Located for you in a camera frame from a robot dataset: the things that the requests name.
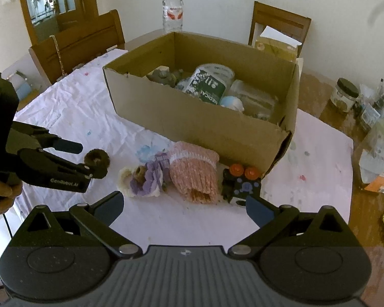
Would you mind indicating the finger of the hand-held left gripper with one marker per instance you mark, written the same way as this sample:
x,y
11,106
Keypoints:
x,y
67,146
51,172

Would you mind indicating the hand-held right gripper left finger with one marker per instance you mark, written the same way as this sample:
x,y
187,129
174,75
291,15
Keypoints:
x,y
110,206

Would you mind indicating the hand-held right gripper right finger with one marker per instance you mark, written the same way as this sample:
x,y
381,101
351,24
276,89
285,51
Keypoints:
x,y
257,209

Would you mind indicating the brown fuzzy scrunchie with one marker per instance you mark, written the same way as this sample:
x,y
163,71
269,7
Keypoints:
x,y
104,170

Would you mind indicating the black toy with orange caps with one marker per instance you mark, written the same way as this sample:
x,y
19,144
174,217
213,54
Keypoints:
x,y
232,182

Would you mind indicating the cardboard box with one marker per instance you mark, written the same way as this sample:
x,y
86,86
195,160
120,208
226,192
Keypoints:
x,y
195,121

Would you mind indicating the light blue tape roll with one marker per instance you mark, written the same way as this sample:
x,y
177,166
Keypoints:
x,y
232,103

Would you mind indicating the brown wooden desktop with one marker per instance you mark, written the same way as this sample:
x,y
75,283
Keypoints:
x,y
332,124

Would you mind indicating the person's left hand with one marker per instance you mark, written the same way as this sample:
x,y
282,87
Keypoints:
x,y
1,193

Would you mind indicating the light blue white object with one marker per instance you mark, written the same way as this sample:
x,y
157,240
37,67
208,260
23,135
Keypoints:
x,y
22,88

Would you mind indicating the white floral cloth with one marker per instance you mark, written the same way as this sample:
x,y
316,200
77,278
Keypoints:
x,y
83,112

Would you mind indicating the cream purple crochet flower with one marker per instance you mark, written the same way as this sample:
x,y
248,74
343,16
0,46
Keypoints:
x,y
147,179

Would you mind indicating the pink knitted pouch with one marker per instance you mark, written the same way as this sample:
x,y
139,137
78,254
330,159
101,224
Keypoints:
x,y
192,176

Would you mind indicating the clear plastic container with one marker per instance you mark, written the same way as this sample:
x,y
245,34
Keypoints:
x,y
256,99

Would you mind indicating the grey plush figure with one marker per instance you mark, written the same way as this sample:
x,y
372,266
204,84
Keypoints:
x,y
161,76

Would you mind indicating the green white packet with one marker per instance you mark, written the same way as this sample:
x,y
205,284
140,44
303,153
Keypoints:
x,y
208,89

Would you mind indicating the wooden glass door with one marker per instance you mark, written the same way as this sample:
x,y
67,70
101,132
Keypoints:
x,y
80,9

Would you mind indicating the glass jar with black lid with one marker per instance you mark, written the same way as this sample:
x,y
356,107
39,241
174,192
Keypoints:
x,y
342,99

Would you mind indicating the yellow tissue box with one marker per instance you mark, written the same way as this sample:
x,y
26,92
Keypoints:
x,y
275,48

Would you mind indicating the clear plastic water bottle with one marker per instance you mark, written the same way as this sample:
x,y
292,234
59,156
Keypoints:
x,y
172,16

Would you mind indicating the wooden slatted chair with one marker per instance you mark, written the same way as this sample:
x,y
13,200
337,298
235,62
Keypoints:
x,y
284,19

